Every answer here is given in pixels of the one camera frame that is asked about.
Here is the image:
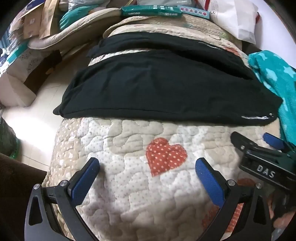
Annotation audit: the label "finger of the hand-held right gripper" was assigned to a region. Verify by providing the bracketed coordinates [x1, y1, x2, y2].
[231, 131, 258, 154]
[263, 133, 294, 156]

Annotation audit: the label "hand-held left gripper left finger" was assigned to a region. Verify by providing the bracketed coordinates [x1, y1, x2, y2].
[24, 157, 100, 241]

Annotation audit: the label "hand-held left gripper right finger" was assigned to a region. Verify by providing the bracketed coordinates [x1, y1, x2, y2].
[195, 158, 272, 241]

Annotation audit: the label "black pants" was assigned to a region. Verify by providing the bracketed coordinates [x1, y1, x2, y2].
[53, 31, 284, 127]

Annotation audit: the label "quilted heart print blanket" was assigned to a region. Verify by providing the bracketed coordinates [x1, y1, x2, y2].
[42, 14, 286, 241]

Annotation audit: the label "teal star print blanket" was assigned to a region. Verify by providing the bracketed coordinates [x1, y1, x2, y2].
[248, 50, 296, 149]

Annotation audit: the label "dark brown cloth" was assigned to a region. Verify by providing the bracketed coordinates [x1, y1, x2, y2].
[0, 153, 48, 241]

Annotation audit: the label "green mesh bag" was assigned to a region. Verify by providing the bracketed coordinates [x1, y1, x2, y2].
[0, 116, 21, 158]

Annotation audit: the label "white plastic bag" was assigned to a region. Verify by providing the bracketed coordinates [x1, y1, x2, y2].
[199, 0, 259, 44]

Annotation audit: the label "floral fabric bench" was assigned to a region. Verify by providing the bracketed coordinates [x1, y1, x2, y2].
[0, 44, 63, 107]

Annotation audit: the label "blue snack packet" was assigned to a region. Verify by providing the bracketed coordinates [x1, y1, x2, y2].
[179, 5, 211, 19]

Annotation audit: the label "beige padded cushion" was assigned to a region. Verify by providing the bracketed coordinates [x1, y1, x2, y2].
[28, 7, 123, 50]

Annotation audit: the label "teal wipes package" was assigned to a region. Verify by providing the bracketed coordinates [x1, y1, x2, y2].
[121, 5, 183, 18]

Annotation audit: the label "teal pillow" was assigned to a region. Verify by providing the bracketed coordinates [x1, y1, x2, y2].
[59, 6, 93, 30]

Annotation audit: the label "brown paper bag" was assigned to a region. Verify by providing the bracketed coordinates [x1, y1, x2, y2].
[38, 0, 61, 39]

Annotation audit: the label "brown cardboard box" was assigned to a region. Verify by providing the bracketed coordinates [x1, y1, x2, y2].
[14, 2, 44, 40]

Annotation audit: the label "clear plastic bag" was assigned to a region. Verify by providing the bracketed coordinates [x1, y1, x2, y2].
[67, 0, 109, 11]

